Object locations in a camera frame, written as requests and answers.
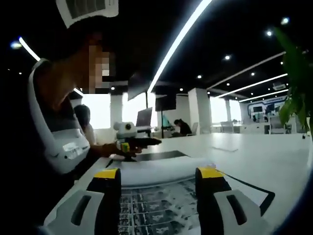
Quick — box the long ceiling light strip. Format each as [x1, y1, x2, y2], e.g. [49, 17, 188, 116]
[146, 0, 214, 94]

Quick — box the white chest-worn device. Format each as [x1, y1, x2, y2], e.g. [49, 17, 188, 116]
[27, 58, 91, 175]

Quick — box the person's own body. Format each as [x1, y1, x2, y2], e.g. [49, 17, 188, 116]
[0, 14, 117, 235]

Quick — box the computer monitor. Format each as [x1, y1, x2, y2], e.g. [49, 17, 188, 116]
[135, 107, 153, 128]

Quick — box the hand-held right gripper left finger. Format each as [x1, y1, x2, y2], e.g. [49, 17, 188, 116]
[44, 167, 122, 235]

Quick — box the person's left hand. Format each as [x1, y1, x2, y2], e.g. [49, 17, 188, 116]
[103, 142, 143, 159]

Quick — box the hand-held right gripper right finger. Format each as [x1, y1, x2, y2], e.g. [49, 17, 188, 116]
[195, 166, 272, 235]

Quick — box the black mat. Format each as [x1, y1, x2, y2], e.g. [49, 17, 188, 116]
[107, 150, 276, 217]

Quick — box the green potted plant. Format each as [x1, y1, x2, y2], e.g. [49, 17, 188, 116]
[273, 26, 313, 142]

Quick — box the black hanging screen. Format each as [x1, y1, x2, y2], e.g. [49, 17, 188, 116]
[155, 94, 177, 112]

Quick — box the white patterned mat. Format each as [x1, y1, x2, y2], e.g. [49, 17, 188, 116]
[107, 156, 269, 235]

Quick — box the group of ceiling spotlights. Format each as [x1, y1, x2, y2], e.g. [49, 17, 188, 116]
[9, 16, 291, 99]

